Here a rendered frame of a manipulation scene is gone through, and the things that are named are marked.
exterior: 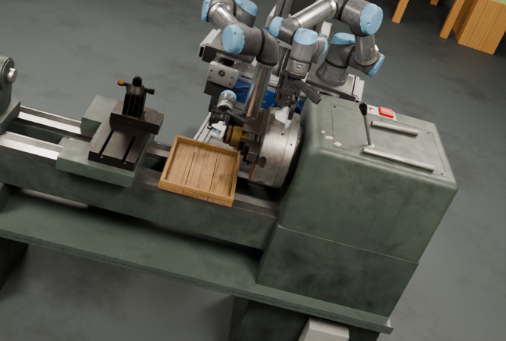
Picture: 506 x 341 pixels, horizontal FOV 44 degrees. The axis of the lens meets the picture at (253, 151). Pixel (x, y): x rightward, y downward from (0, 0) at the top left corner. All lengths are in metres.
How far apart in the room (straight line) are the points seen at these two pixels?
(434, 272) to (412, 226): 1.66
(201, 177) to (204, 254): 0.36
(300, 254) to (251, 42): 0.89
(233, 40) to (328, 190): 0.72
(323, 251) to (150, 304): 1.04
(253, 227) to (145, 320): 0.86
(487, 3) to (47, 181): 6.69
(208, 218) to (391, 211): 0.73
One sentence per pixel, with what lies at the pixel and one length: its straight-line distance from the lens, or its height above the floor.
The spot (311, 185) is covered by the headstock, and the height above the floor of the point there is 1.09.
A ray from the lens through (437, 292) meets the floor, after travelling 4.04.
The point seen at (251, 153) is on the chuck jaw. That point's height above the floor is 1.10.
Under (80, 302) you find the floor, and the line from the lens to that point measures 3.20.
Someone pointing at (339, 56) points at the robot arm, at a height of 1.31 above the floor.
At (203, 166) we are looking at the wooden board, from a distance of 2.65.
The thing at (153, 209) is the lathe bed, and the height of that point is 0.74.
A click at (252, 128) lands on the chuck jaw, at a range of 2.52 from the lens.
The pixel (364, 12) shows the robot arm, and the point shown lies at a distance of 2.58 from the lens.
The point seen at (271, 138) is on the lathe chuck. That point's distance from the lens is 2.39.
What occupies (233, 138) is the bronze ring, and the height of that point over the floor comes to 1.10.
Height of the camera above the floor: 2.37
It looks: 31 degrees down
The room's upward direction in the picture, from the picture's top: 18 degrees clockwise
